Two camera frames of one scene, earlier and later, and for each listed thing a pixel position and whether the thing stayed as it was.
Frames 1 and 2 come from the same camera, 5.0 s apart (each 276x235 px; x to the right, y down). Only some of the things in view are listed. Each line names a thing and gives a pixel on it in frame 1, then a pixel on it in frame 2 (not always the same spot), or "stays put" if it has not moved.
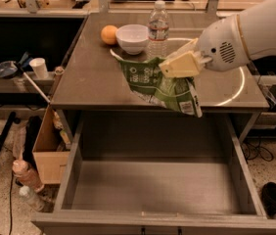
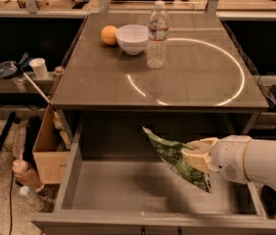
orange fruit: [109, 34] stays put
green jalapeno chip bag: [147, 81] -> [171, 154]
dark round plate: [3, 70] stays put
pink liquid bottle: [22, 170] stays put
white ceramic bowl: [133, 37] stays put
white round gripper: [221, 44] -> [230, 159]
